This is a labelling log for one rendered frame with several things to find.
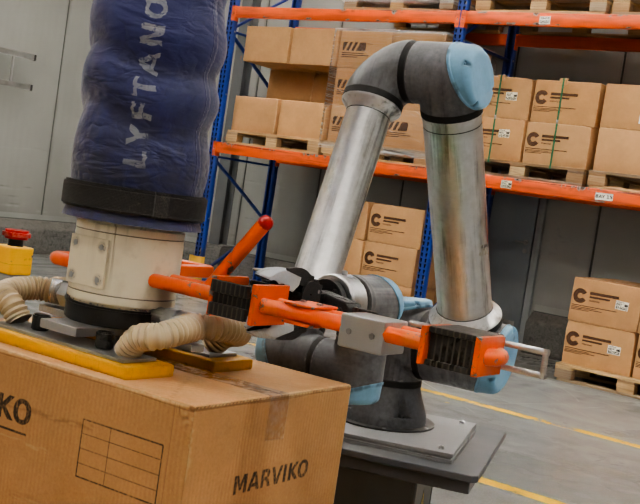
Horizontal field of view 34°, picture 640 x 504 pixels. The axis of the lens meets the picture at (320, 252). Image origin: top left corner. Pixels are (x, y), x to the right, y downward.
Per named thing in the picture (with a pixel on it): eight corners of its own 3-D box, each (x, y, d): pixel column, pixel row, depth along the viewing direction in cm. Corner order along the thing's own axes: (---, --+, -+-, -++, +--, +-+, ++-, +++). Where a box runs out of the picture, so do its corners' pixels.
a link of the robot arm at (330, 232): (353, 25, 200) (239, 364, 184) (412, 28, 194) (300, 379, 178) (376, 56, 210) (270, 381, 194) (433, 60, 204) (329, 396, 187)
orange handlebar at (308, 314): (-2, 256, 180) (1, 235, 180) (124, 262, 205) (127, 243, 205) (493, 375, 129) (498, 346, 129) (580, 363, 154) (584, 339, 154)
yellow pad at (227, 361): (62, 331, 182) (66, 302, 181) (104, 329, 190) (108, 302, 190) (213, 374, 163) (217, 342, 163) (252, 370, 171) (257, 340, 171)
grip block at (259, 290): (201, 315, 152) (207, 274, 152) (243, 314, 161) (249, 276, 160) (247, 326, 148) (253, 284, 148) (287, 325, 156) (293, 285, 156)
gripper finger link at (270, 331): (225, 343, 156) (265, 322, 163) (255, 351, 153) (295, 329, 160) (223, 323, 155) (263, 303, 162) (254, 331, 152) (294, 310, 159)
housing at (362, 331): (334, 345, 141) (339, 312, 141) (361, 343, 147) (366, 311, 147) (379, 356, 138) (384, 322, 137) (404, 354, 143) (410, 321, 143)
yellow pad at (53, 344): (-30, 333, 166) (-26, 302, 166) (20, 332, 174) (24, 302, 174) (125, 381, 147) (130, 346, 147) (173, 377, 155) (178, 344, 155)
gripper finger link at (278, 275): (231, 270, 155) (265, 290, 162) (262, 276, 152) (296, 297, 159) (238, 250, 156) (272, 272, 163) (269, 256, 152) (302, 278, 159)
